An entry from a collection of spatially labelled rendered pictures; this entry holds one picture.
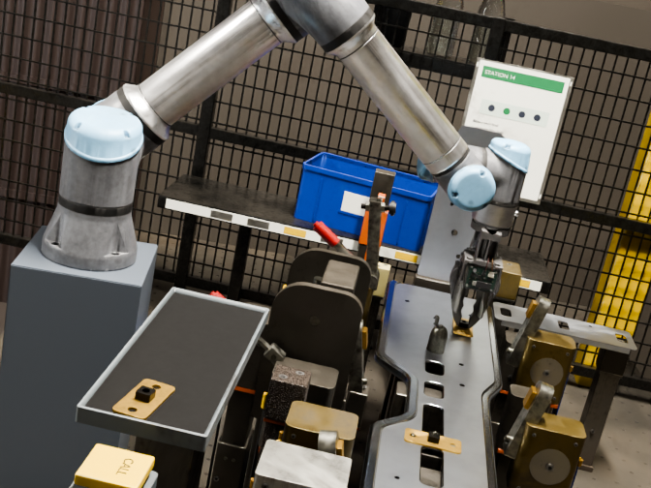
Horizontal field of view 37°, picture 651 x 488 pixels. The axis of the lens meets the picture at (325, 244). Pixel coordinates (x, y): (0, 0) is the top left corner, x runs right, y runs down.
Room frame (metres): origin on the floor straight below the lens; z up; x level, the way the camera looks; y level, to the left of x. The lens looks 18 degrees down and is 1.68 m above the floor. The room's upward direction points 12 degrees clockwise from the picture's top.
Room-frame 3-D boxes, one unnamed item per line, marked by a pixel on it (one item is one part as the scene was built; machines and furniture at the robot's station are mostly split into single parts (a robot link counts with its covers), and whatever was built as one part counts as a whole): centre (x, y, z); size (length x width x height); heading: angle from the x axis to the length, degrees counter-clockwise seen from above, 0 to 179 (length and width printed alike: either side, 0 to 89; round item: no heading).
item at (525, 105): (2.28, -0.37, 1.30); 0.23 x 0.02 x 0.31; 87
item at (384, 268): (1.82, -0.12, 0.88); 0.04 x 0.04 x 0.37; 87
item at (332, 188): (2.17, -0.08, 1.09); 0.30 x 0.17 x 0.13; 77
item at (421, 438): (1.26, -0.21, 1.01); 0.08 x 0.04 x 0.01; 86
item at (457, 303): (1.70, -0.27, 1.06); 0.06 x 0.03 x 0.09; 177
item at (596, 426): (1.86, -0.63, 0.84); 0.05 x 0.05 x 0.29; 87
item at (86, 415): (1.05, 0.14, 1.16); 0.37 x 0.14 x 0.02; 177
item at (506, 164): (1.70, -0.28, 1.32); 0.09 x 0.08 x 0.11; 99
